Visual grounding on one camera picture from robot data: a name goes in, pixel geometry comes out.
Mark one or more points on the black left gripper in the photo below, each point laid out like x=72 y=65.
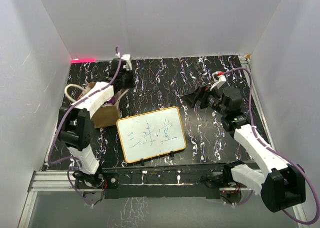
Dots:
x=132 y=83

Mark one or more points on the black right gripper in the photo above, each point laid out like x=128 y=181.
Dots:
x=204 y=92

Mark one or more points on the printed canvas tote bag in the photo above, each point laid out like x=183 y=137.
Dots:
x=104 y=116

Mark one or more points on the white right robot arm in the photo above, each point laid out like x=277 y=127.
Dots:
x=280 y=184

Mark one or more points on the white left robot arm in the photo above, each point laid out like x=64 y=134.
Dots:
x=75 y=122

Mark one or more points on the purple soda can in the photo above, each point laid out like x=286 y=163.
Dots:
x=109 y=103

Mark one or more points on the pink tape strip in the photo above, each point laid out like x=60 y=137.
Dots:
x=84 y=60

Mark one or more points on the yellow framed whiteboard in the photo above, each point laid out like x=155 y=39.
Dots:
x=152 y=134

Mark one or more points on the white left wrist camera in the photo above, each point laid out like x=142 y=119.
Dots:
x=127 y=58

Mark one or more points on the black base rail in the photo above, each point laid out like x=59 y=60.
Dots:
x=193 y=180

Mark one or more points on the aluminium frame rail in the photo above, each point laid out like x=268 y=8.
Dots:
x=44 y=181

